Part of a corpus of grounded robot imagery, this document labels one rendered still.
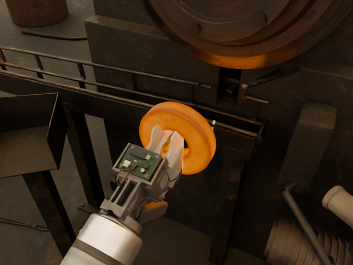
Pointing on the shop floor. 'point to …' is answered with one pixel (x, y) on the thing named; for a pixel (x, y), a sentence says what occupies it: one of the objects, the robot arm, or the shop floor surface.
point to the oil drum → (37, 12)
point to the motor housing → (302, 246)
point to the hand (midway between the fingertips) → (176, 132)
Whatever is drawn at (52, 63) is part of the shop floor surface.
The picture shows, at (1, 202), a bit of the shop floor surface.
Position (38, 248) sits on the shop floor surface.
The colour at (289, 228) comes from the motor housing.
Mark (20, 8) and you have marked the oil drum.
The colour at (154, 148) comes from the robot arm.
